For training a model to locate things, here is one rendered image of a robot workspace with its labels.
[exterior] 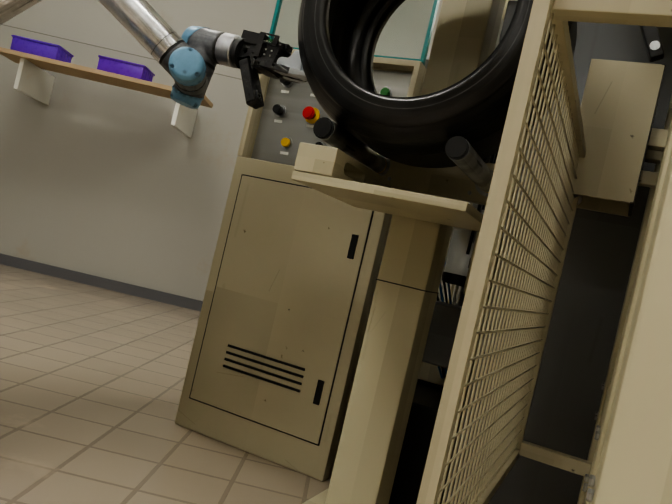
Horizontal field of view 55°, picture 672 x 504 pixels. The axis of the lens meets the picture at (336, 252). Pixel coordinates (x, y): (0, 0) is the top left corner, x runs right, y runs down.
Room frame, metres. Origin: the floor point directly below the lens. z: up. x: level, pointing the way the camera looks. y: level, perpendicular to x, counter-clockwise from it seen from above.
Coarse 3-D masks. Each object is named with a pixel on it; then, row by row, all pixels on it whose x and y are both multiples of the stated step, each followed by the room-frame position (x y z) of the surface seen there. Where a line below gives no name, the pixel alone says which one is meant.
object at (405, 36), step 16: (288, 0) 2.14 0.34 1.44; (416, 0) 1.96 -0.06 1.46; (432, 0) 1.94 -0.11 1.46; (288, 16) 2.13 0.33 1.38; (400, 16) 1.98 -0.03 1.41; (416, 16) 1.96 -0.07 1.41; (432, 16) 1.93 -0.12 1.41; (272, 32) 2.14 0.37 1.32; (288, 32) 2.13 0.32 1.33; (384, 32) 1.99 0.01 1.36; (400, 32) 1.97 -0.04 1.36; (416, 32) 1.95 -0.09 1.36; (384, 48) 1.99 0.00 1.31; (400, 48) 1.97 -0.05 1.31; (416, 48) 1.95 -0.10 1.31
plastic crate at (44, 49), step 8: (16, 40) 4.59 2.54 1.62; (24, 40) 4.59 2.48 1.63; (32, 40) 4.58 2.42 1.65; (16, 48) 4.59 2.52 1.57; (24, 48) 4.59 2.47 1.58; (32, 48) 4.58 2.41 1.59; (40, 48) 4.58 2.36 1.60; (48, 48) 4.58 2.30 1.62; (56, 48) 4.58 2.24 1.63; (48, 56) 4.58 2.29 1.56; (56, 56) 4.58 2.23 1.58; (64, 56) 4.69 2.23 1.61; (72, 56) 4.79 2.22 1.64
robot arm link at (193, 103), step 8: (208, 64) 1.55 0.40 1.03; (208, 72) 1.55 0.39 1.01; (208, 80) 1.56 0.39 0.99; (176, 88) 1.54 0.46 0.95; (200, 88) 1.60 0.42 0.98; (176, 96) 1.53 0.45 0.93; (184, 96) 1.53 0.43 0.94; (192, 96) 1.54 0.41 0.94; (200, 96) 1.56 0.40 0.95; (184, 104) 1.57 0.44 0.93; (192, 104) 1.55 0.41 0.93
